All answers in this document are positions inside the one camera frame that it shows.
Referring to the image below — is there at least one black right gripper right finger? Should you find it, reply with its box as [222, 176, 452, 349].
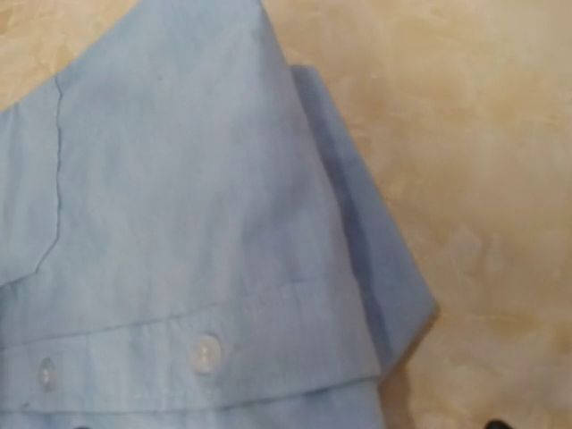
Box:
[485, 419, 509, 429]

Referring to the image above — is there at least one light blue long sleeve shirt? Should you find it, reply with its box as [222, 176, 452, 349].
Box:
[1, 1, 435, 428]

